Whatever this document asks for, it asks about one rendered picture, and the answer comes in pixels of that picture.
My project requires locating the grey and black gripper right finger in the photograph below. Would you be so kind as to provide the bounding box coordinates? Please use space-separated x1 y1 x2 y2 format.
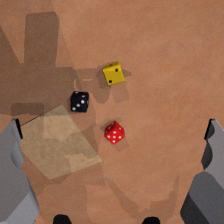
180 118 224 224

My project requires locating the red die with white pips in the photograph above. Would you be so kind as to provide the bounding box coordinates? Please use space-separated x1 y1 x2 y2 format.
104 121 124 144

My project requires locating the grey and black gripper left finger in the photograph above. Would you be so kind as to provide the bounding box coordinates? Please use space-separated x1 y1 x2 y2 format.
0 118 40 224

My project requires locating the tan mat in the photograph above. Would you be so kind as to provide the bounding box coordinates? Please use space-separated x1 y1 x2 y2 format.
19 104 103 180

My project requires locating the yellow die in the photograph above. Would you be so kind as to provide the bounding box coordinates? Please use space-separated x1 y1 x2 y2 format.
102 61 124 86

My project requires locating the black die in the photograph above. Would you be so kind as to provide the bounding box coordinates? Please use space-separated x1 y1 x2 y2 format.
70 91 89 113

